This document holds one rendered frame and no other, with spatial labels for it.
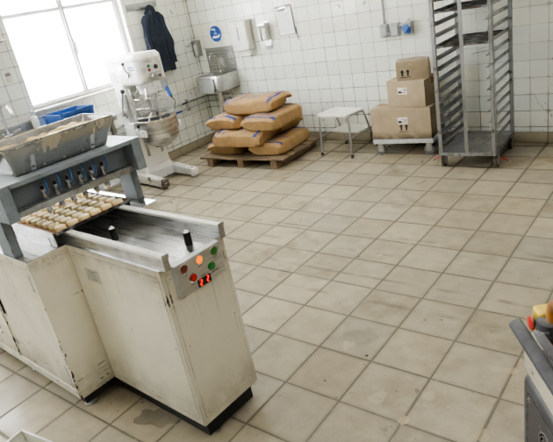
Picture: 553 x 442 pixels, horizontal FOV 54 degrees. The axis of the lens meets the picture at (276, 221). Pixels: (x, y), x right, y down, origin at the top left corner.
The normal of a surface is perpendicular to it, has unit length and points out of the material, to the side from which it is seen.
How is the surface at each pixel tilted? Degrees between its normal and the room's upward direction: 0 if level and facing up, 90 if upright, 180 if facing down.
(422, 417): 0
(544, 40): 90
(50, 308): 90
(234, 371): 90
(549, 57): 90
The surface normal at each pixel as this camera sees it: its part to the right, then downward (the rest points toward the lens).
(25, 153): 0.76, 0.50
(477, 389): -0.18, -0.91
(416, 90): -0.63, 0.40
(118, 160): 0.75, 0.12
